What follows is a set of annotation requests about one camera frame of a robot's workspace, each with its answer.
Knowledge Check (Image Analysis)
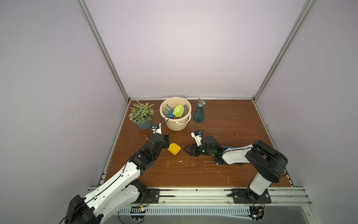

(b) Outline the yellow plastic scoop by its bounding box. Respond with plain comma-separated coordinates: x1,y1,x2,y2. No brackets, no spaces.
167,143,182,155

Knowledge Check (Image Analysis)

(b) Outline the blue fork yellow handle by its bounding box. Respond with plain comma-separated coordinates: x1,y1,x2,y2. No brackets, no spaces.
163,105,175,119

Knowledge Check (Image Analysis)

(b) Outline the green trowel wooden handle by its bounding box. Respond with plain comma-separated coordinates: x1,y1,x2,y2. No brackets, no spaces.
173,104,185,118

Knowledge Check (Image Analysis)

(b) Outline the teal spray bottle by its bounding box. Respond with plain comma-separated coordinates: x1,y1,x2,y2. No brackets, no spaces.
194,98,206,123

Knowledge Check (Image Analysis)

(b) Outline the purple trowel pink handle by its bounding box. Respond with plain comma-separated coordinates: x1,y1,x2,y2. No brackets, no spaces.
181,104,187,118

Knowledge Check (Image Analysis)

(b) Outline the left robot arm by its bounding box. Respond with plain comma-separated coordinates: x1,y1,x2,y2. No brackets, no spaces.
61,133,170,224

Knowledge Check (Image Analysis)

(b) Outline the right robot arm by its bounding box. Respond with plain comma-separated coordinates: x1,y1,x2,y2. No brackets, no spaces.
183,135,288,201

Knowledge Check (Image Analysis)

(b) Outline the cream plastic bucket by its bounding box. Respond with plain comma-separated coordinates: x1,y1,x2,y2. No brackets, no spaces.
159,97,192,131

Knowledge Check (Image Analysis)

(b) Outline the potted green plant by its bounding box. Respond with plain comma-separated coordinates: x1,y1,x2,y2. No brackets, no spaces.
129,101,155,130

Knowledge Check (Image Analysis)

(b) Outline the left controller board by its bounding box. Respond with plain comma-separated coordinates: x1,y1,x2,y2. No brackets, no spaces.
130,206,146,224

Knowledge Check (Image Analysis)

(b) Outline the controller board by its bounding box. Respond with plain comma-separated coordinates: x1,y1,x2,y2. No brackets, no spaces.
249,206,264,222
130,206,146,224

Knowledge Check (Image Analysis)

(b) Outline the right controller board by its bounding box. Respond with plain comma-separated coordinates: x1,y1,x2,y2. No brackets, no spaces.
249,206,264,222

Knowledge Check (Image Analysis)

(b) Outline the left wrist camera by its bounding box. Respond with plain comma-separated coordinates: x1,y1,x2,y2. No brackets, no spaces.
152,123,162,134

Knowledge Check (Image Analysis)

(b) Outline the aluminium mounting rail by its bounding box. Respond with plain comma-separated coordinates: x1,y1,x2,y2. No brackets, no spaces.
145,187,312,207

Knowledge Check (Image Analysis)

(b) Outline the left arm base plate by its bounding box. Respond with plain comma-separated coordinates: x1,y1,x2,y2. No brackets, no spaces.
132,188,160,204

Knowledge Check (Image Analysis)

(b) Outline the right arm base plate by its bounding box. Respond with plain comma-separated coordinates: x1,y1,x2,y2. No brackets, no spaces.
228,189,272,204

